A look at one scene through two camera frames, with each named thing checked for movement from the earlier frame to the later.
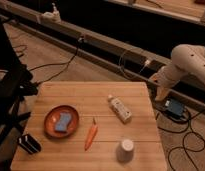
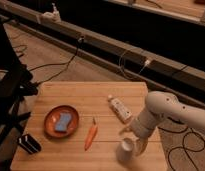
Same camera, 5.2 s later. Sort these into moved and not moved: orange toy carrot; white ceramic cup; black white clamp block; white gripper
Moved: white gripper
Not moved: white ceramic cup; orange toy carrot; black white clamp block
